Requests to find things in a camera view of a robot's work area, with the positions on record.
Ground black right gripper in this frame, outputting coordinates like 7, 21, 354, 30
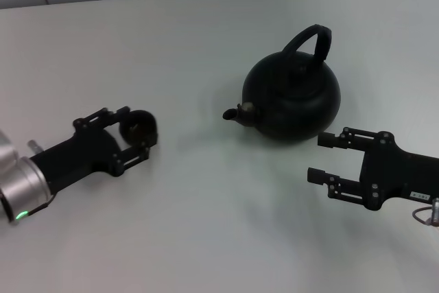
307, 127, 439, 212

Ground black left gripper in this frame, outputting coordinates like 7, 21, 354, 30
29, 106, 154, 194

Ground small dark teacup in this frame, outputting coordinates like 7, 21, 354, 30
118, 109, 160, 148

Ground black round teapot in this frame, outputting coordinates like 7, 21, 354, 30
222, 23, 342, 143

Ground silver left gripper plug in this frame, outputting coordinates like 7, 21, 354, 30
26, 139, 45, 154

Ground thin right gripper cable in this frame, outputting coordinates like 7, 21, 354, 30
412, 206, 435, 226

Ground thin gripper cable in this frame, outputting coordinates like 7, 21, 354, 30
27, 195, 56, 219
412, 206, 435, 226

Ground thin left gripper cable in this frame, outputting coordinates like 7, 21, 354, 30
27, 195, 56, 219

